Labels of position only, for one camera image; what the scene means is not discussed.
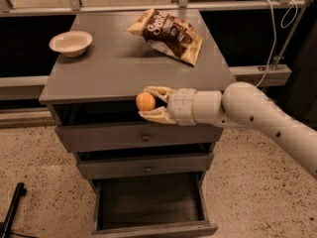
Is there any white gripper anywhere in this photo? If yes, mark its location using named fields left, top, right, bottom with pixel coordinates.
left=139, top=86, right=196, bottom=126

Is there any orange fruit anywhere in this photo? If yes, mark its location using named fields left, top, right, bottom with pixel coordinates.
left=136, top=92, right=156, bottom=111

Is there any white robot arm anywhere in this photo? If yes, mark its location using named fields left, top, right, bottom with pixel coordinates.
left=136, top=81, right=317, bottom=179

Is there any grey top drawer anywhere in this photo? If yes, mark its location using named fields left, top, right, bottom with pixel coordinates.
left=55, top=122, right=223, bottom=153

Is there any grey middle drawer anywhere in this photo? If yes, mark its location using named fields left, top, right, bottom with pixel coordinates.
left=77, top=152, right=214, bottom=179

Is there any grey wooden drawer cabinet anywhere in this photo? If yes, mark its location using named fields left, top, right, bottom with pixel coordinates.
left=38, top=8, right=241, bottom=238

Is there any grey open bottom drawer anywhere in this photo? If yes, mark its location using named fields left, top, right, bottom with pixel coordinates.
left=92, top=173, right=218, bottom=238

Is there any brown chip bag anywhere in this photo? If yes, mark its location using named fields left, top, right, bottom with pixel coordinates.
left=127, top=9, right=203, bottom=66

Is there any white bowl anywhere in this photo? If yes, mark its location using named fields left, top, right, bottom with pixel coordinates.
left=49, top=31, right=93, bottom=58

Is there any dark cabinet at right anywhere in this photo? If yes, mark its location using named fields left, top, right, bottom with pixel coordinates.
left=286, top=22, right=317, bottom=127

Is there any black pole on floor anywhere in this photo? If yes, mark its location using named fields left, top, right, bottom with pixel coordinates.
left=0, top=182, right=27, bottom=238

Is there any white cable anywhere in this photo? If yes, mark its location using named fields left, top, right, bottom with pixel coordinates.
left=254, top=0, right=299, bottom=88

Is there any grey metal railing frame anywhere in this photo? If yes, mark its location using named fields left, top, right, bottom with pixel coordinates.
left=0, top=0, right=317, bottom=101

